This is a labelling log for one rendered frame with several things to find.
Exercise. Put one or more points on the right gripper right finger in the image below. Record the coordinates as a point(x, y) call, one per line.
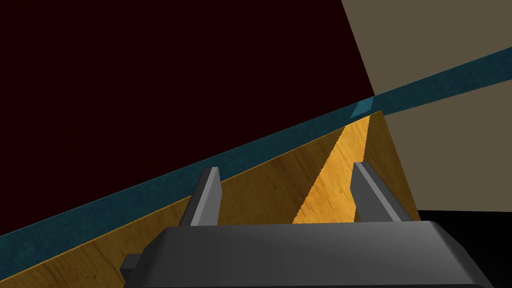
point(374, 198)

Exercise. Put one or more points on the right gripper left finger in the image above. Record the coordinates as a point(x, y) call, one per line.
point(206, 200)

